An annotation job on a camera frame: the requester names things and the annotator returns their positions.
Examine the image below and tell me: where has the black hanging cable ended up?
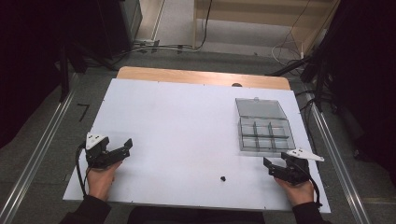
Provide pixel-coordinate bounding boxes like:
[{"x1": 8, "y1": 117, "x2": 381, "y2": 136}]
[{"x1": 193, "y1": 0, "x2": 214, "y2": 51}]

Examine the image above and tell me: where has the dark curtain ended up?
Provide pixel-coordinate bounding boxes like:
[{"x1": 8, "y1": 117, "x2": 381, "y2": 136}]
[
  {"x1": 0, "y1": 0, "x2": 68, "y2": 150},
  {"x1": 323, "y1": 0, "x2": 396, "y2": 178}
]

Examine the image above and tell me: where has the floor cable bundle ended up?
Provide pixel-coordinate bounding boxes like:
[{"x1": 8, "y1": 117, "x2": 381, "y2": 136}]
[{"x1": 110, "y1": 43, "x2": 200, "y2": 63}]

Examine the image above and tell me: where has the white table board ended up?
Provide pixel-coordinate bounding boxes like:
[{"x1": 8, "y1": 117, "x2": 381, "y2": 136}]
[{"x1": 63, "y1": 77, "x2": 332, "y2": 214}]

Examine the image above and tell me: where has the wooden table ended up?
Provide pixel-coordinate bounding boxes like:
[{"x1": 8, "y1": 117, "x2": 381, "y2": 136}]
[{"x1": 116, "y1": 65, "x2": 291, "y2": 91}]

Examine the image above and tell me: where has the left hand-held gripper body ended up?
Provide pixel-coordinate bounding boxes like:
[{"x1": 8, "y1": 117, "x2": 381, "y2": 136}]
[{"x1": 84, "y1": 133, "x2": 131, "y2": 170}]

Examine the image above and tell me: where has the person's left hand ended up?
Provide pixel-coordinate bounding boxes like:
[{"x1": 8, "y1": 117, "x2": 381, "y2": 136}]
[{"x1": 86, "y1": 161, "x2": 123, "y2": 202}]

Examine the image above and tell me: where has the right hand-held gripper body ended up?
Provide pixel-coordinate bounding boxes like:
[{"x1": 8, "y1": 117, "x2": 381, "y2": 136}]
[{"x1": 270, "y1": 147, "x2": 325, "y2": 187}]

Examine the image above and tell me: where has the black hex key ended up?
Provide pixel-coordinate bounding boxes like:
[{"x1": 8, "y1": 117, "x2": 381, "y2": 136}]
[{"x1": 77, "y1": 103, "x2": 91, "y2": 123}]

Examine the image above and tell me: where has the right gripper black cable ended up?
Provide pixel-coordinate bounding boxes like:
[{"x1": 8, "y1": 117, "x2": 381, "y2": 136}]
[{"x1": 297, "y1": 162, "x2": 323, "y2": 209}]

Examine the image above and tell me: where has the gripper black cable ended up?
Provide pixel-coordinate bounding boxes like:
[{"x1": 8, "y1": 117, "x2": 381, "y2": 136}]
[
  {"x1": 76, "y1": 142, "x2": 92, "y2": 198},
  {"x1": 297, "y1": 162, "x2": 323, "y2": 209}
]

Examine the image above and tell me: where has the black tripod stand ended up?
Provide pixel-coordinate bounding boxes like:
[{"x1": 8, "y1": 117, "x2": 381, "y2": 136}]
[{"x1": 269, "y1": 50, "x2": 335, "y2": 113}]

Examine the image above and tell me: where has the power strip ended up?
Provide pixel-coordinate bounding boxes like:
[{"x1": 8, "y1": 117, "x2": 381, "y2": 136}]
[{"x1": 134, "y1": 38, "x2": 161, "y2": 49}]

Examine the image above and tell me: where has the light wooden shelf unit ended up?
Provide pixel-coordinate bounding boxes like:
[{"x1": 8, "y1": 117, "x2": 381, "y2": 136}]
[{"x1": 191, "y1": 0, "x2": 342, "y2": 59}]

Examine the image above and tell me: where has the black metal stand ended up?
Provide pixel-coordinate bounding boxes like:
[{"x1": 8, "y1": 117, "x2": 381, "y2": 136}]
[{"x1": 58, "y1": 43, "x2": 72, "y2": 103}]

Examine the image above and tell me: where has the aluminium floor rail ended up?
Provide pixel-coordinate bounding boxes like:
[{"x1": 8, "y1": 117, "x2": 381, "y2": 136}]
[
  {"x1": 303, "y1": 91, "x2": 373, "y2": 224},
  {"x1": 0, "y1": 88, "x2": 79, "y2": 224}
]

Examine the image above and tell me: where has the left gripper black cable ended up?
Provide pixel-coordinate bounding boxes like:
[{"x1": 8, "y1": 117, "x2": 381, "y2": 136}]
[{"x1": 76, "y1": 142, "x2": 92, "y2": 198}]

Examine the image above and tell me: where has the black cabinet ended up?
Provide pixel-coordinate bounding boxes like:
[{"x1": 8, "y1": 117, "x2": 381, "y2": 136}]
[{"x1": 66, "y1": 0, "x2": 144, "y2": 62}]

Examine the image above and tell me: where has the white cable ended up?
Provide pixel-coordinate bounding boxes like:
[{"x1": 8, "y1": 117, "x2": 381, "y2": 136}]
[{"x1": 271, "y1": 40, "x2": 305, "y2": 67}]

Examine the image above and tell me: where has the person's right hand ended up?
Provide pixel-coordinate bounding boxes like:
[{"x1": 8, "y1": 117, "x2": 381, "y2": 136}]
[{"x1": 274, "y1": 176, "x2": 316, "y2": 208}]

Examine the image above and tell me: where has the clear plastic compartment box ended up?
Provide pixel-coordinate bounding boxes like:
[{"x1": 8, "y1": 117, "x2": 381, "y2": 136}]
[{"x1": 234, "y1": 96, "x2": 297, "y2": 154}]

